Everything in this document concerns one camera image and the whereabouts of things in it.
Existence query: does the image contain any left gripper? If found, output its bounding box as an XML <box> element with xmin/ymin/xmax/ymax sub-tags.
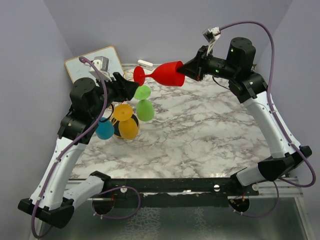
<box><xmin>91</xmin><ymin>71</ymin><xmax>139</xmax><ymax>119</ymax></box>

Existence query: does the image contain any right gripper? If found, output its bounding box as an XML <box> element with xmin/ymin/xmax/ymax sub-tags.
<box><xmin>176</xmin><ymin>45</ymin><xmax>237</xmax><ymax>82</ymax></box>

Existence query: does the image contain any red wine glass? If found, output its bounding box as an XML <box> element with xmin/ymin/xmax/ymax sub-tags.
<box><xmin>133</xmin><ymin>61</ymin><xmax>185</xmax><ymax>87</ymax></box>

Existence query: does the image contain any green wine glass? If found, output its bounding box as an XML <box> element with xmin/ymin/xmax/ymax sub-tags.
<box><xmin>134</xmin><ymin>85</ymin><xmax>155</xmax><ymax>122</ymax></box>

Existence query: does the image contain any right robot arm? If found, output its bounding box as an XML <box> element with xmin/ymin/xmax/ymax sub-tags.
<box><xmin>177</xmin><ymin>37</ymin><xmax>312</xmax><ymax>196</ymax></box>

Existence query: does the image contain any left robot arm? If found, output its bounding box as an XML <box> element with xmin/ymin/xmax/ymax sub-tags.
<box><xmin>18</xmin><ymin>72</ymin><xmax>139</xmax><ymax>229</ymax></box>

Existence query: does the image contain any orange wine glass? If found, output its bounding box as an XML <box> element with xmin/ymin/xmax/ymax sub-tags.
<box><xmin>113</xmin><ymin>104</ymin><xmax>139</xmax><ymax>140</ymax></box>

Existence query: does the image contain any blue wine glass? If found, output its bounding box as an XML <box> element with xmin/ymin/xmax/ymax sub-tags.
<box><xmin>95</xmin><ymin>117</ymin><xmax>115</xmax><ymax>140</ymax></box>

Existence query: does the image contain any white whiteboard eraser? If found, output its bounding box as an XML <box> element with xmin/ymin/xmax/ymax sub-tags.
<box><xmin>137</xmin><ymin>59</ymin><xmax>154</xmax><ymax>70</ymax></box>

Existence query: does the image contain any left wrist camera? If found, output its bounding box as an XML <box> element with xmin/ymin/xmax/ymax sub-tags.
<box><xmin>88</xmin><ymin>56</ymin><xmax>111</xmax><ymax>81</ymax></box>

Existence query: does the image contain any gold wire glass rack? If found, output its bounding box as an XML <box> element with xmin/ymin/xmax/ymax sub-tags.
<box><xmin>96</xmin><ymin>72</ymin><xmax>139</xmax><ymax>140</ymax></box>

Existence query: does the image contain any whiteboard with wooden frame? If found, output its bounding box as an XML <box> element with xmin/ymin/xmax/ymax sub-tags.
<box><xmin>64</xmin><ymin>45</ymin><xmax>124</xmax><ymax>85</ymax></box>

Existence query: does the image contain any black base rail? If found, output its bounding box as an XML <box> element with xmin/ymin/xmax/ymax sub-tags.
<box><xmin>90</xmin><ymin>171</ymin><xmax>259</xmax><ymax>208</ymax></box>

